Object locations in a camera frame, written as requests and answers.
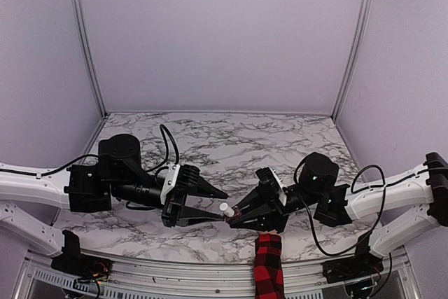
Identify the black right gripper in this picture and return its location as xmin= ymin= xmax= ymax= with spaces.
xmin=226 ymin=181 xmax=322 ymax=235

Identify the white nail polish cap brush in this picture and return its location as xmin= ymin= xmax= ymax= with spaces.
xmin=219 ymin=202 xmax=235 ymax=218

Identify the red nail polish bottle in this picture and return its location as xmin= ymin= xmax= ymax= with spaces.
xmin=225 ymin=207 xmax=242 ymax=224

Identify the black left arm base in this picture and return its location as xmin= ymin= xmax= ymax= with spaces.
xmin=51 ymin=230 xmax=112 ymax=298

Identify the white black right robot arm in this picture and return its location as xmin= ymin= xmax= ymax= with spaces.
xmin=220 ymin=152 xmax=447 ymax=277

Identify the red black plaid sleeve forearm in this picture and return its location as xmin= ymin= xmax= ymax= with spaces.
xmin=253 ymin=232 xmax=285 ymax=299

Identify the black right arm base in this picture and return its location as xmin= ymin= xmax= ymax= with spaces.
xmin=323 ymin=234 xmax=384 ymax=298

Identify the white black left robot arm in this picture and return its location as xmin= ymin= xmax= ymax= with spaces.
xmin=1 ymin=134 xmax=228 ymax=274

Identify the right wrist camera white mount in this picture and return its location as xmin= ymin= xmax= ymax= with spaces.
xmin=255 ymin=167 xmax=287 ymax=211

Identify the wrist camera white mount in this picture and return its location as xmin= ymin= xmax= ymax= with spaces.
xmin=255 ymin=167 xmax=287 ymax=211
xmin=160 ymin=164 xmax=200 ymax=204

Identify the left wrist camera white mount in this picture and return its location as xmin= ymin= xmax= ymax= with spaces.
xmin=160 ymin=164 xmax=200 ymax=204

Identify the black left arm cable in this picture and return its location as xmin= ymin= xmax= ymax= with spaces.
xmin=0 ymin=123 xmax=181 ymax=212

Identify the curved aluminium front rail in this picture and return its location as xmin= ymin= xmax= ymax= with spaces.
xmin=12 ymin=248 xmax=421 ymax=298

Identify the right aluminium corner post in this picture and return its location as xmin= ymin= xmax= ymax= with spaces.
xmin=331 ymin=0 xmax=372 ymax=124

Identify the aluminium corner post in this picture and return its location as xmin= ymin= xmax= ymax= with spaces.
xmin=72 ymin=0 xmax=108 ymax=119
xmin=331 ymin=0 xmax=372 ymax=124

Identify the left aluminium corner post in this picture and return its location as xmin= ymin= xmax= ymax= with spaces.
xmin=72 ymin=0 xmax=108 ymax=119

